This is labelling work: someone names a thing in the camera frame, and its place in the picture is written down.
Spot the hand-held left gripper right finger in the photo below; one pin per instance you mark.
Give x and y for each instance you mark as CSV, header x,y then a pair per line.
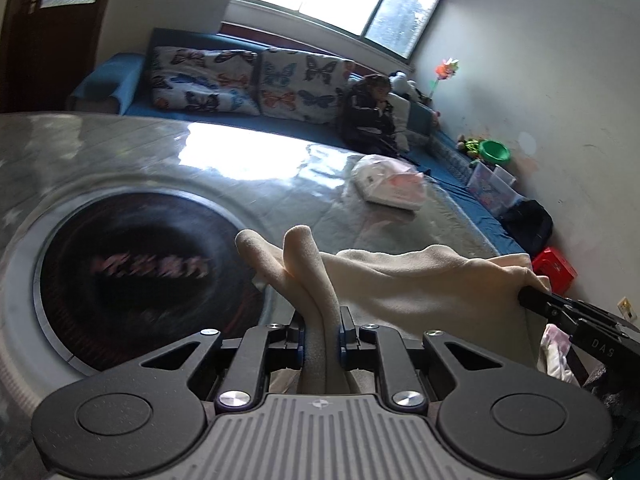
x,y
344,345

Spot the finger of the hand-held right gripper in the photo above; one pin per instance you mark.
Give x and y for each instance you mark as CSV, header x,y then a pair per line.
x,y
542,302

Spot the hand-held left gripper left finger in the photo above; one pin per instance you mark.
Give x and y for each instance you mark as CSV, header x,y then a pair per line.
x,y
300,345

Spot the cream garment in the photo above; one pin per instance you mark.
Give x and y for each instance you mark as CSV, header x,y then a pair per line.
x,y
425,290

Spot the red plastic stool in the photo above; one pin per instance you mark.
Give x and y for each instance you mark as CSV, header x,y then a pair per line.
x,y
555,267

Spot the pink white knit glove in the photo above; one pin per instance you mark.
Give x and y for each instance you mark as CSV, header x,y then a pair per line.
x,y
556,347

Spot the black bag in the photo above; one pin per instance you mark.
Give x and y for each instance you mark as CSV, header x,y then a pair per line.
x,y
527,227

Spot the clear plastic storage box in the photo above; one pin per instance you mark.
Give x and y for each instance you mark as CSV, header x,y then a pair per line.
x,y
492,187

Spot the green plastic bowl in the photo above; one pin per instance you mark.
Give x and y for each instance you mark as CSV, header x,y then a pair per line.
x,y
494,151

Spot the pink white tissue pack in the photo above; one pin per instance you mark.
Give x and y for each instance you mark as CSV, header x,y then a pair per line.
x,y
392,185

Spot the round black induction cooktop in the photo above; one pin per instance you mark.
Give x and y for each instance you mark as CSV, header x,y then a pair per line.
x,y
150,270

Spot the green plush toy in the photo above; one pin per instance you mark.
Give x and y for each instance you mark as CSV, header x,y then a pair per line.
x,y
469,145

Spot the teal cushion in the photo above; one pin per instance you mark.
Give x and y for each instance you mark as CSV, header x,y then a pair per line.
x,y
420,119

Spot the white cushion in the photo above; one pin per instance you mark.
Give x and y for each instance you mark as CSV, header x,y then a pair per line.
x,y
402,115

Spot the colourful pinwheel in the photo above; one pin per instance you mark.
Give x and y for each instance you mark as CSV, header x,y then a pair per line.
x,y
446,70

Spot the butterfly print cushion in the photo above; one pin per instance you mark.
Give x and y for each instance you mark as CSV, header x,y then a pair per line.
x,y
200,80
305,85

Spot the panda plush toy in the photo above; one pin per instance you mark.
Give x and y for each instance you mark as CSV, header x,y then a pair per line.
x,y
402,82

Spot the blue corner sofa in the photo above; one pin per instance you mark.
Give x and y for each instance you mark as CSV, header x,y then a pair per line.
x,y
130,80

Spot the dark wooden door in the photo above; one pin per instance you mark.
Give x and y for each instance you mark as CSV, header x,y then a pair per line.
x,y
55,20

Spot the wall socket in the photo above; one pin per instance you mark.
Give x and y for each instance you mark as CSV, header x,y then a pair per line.
x,y
624,307

